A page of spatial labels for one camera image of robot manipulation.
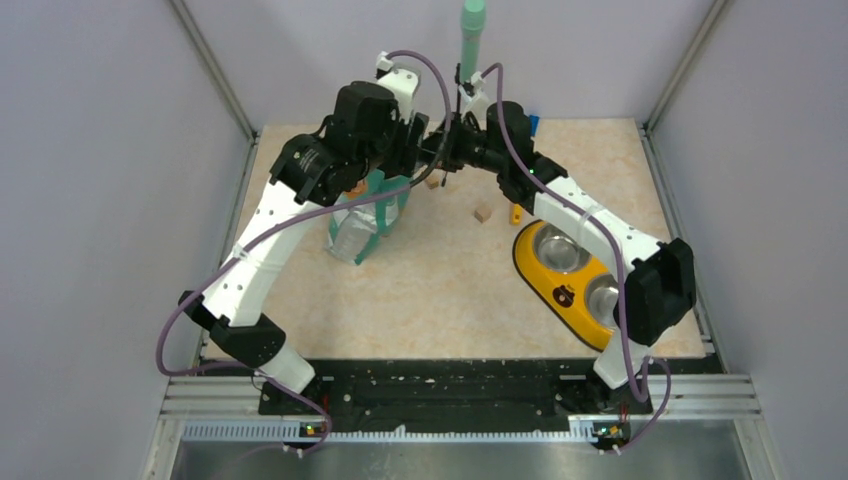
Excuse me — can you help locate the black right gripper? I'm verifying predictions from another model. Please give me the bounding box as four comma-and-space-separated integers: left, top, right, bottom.
415, 111, 508, 174

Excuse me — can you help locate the green pet food bag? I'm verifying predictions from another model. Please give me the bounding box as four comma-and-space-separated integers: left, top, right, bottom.
327, 170, 411, 265

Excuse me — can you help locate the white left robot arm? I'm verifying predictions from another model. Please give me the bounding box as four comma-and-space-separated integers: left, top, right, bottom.
183, 78, 426, 414

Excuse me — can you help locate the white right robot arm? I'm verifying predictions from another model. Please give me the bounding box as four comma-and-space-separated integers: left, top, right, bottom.
422, 101, 697, 412

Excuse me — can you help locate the yellow double pet bowl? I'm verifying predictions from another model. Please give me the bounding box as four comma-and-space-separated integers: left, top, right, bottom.
512, 220, 619, 352

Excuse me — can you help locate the black tripod stand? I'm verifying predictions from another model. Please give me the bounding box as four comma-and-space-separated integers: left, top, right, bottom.
439, 62, 465, 188

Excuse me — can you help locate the blue small object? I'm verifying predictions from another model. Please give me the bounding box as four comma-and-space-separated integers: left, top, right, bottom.
528, 115, 540, 136

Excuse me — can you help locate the small wooden cube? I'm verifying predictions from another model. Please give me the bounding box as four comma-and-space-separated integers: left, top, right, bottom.
473, 204, 493, 224

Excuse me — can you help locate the yellow plastic scoop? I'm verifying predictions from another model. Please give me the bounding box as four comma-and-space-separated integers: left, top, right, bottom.
509, 204, 524, 226

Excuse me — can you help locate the green cylinder on stand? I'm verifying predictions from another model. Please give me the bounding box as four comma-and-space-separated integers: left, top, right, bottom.
459, 0, 486, 83

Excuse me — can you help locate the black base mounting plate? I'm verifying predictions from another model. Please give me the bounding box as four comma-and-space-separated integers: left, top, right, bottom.
258, 359, 653, 434

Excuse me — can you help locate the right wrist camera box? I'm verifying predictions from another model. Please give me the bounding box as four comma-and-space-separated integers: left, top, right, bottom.
458, 72, 491, 122

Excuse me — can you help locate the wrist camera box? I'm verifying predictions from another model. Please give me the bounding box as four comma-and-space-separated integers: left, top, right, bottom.
375, 51, 420, 118
458, 72, 491, 122

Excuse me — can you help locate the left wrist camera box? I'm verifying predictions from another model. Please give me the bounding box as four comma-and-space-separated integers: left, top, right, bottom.
375, 51, 420, 118

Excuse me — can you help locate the aluminium front rail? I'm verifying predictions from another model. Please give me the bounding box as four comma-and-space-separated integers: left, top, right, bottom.
160, 375, 762, 444

